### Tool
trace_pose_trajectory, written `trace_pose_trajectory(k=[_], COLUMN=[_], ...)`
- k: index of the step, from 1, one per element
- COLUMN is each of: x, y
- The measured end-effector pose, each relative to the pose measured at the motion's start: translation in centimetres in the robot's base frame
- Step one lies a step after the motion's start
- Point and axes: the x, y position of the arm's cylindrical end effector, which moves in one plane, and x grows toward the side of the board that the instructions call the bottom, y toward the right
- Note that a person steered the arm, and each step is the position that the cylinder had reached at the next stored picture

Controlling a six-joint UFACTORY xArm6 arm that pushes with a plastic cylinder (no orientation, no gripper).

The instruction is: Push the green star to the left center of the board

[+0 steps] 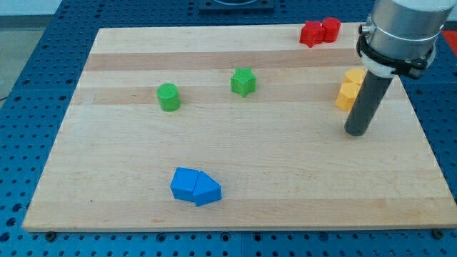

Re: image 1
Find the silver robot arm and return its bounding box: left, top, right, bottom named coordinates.
left=356, top=0, right=456, bottom=79

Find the blue pentagon block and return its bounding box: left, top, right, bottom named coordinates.
left=193, top=171, right=222, bottom=206

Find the yellow cylinder block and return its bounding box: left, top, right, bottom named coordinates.
left=343, top=68, right=366, bottom=86

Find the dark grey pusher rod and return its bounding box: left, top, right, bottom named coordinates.
left=344, top=71, right=393, bottom=136

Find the red star block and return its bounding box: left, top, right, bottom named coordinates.
left=299, top=21, right=325, bottom=48

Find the yellow hexagon block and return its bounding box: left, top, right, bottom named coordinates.
left=336, top=82, right=361, bottom=111

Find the wooden board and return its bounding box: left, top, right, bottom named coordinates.
left=23, top=23, right=456, bottom=232

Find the green cylinder block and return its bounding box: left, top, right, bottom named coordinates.
left=156, top=84, right=181, bottom=112

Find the black cable clamp ring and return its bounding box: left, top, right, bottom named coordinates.
left=356, top=34, right=437, bottom=80

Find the red cylinder block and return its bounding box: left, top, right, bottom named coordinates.
left=322, top=17, right=341, bottom=43

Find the green star block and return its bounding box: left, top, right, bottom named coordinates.
left=231, top=67, right=256, bottom=98

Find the blue cube block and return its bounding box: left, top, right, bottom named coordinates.
left=170, top=167, right=200, bottom=202

